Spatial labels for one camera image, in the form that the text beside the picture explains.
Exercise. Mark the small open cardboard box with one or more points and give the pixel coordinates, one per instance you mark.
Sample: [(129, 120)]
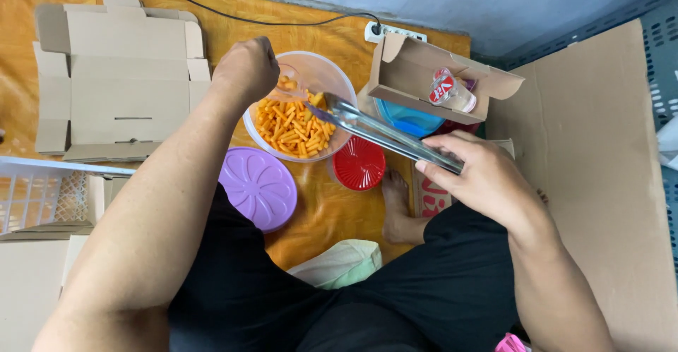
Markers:
[(408, 76)]

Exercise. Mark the red plastic container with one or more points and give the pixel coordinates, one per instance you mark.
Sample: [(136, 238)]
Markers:
[(461, 127)]

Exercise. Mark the pale green and white cloth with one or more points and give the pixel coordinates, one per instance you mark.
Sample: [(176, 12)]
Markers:
[(339, 264)]

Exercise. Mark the person's left hand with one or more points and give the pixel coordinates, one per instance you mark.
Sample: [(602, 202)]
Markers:
[(243, 68)]

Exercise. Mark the metal tongs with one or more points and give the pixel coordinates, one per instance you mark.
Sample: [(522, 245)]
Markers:
[(371, 127)]

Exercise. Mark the white power strip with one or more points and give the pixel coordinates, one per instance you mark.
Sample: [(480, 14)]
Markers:
[(394, 32)]

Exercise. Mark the person's bare foot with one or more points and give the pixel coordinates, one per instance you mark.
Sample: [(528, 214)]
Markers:
[(398, 209)]

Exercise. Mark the small clear plastic cup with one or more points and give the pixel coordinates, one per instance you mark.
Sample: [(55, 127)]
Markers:
[(290, 83)]

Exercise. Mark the pile of flat cardboard sheets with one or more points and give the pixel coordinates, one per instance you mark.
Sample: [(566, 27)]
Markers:
[(32, 278)]

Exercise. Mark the red-printed cardboard carton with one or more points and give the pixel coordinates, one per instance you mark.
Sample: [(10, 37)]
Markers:
[(431, 198)]

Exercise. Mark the white plastic basket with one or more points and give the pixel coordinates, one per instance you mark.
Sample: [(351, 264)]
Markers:
[(42, 193)]

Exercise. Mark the pink plastic object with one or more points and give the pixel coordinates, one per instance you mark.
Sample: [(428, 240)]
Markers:
[(510, 344)]

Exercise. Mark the large brown cardboard sheet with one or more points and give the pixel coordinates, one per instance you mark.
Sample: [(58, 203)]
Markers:
[(593, 172)]

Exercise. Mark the person's left fingers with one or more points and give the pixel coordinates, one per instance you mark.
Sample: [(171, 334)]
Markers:
[(271, 63)]

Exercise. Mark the stack of flat cardboard boxes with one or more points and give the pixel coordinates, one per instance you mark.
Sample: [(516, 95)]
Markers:
[(122, 82)]

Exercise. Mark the grey-blue perforated plastic crate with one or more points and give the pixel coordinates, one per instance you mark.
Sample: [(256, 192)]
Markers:
[(659, 55)]

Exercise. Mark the orange wood-pattern floor mat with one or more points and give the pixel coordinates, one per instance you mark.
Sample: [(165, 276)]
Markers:
[(328, 214)]

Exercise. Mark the purple flower-pattern lid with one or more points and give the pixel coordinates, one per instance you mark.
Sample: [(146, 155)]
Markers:
[(259, 188)]

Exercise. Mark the heap of orange snack sticks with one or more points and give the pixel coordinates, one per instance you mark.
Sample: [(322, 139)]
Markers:
[(291, 129)]

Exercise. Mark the red ribbed lid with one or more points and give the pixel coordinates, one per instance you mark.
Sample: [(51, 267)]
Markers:
[(360, 164)]

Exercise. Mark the sealed water cup red label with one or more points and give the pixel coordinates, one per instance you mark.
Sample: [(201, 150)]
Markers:
[(450, 91)]

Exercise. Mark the blue plastic container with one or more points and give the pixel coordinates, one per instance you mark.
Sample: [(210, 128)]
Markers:
[(408, 120)]

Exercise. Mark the large clear plastic tub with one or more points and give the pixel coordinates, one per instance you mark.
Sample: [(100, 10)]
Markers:
[(323, 76)]

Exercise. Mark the person's black shorts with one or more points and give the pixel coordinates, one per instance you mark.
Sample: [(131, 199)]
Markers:
[(344, 309)]

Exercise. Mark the person's right hand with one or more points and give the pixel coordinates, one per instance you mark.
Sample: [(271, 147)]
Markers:
[(487, 177)]

